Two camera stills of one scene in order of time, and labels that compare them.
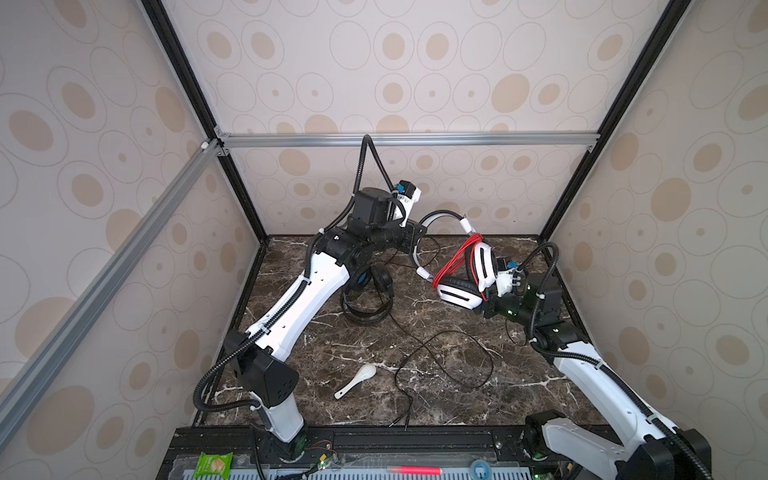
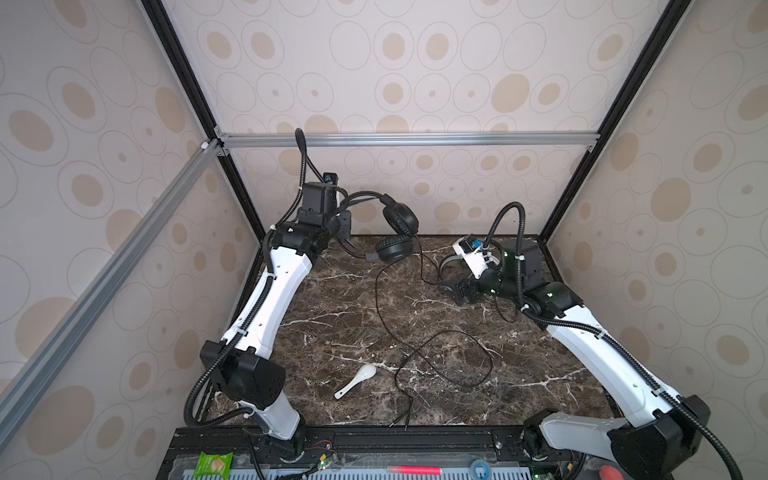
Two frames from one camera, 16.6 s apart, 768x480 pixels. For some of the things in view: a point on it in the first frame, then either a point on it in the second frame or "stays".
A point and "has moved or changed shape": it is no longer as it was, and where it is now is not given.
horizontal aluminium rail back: (320, 139) stays
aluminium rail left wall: (15, 393) stays
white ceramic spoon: (365, 372) stays
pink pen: (415, 470) stays
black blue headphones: (368, 294) has moved or changed shape
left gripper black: (409, 237) -> (345, 218)
